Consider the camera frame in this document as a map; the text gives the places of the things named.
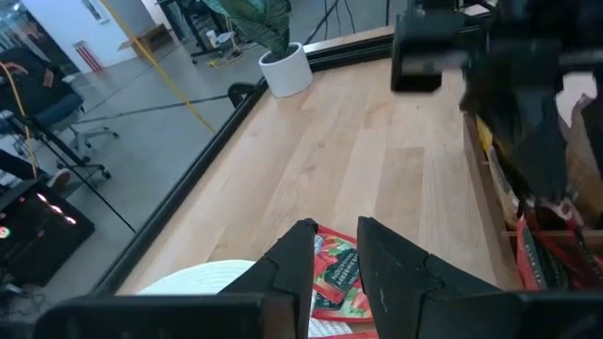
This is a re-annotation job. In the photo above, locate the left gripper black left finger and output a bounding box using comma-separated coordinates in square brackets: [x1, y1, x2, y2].
[220, 218, 319, 339]

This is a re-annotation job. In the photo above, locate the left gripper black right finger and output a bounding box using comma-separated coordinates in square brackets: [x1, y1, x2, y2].
[356, 216, 503, 339]

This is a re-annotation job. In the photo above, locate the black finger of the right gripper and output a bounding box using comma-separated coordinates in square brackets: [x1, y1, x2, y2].
[581, 70, 603, 176]
[459, 69, 574, 204]

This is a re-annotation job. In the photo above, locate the beige vanilla tea sachet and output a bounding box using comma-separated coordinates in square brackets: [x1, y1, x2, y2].
[487, 145, 524, 227]

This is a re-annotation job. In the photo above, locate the wooden three-compartment tray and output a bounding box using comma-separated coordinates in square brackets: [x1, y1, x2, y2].
[464, 91, 603, 293]

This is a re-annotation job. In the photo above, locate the white plant pot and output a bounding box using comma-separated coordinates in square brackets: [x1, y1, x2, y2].
[257, 41, 315, 99]

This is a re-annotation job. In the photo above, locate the black computer tower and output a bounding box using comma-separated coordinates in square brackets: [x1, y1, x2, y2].
[0, 181, 97, 288]

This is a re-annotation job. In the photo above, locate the green snake plant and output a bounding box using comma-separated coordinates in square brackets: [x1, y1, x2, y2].
[202, 0, 293, 60]

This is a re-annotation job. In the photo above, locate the brown cardboard box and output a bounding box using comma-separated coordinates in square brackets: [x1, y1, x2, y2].
[117, 23, 173, 53]

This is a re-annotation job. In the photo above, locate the blue office chair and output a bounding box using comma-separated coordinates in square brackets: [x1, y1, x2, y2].
[32, 91, 122, 180]

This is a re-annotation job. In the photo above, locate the person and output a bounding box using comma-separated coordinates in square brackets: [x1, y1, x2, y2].
[0, 45, 82, 190]

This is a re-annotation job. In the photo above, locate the yellow hanging cable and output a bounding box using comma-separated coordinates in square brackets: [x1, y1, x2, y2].
[98, 0, 218, 136]

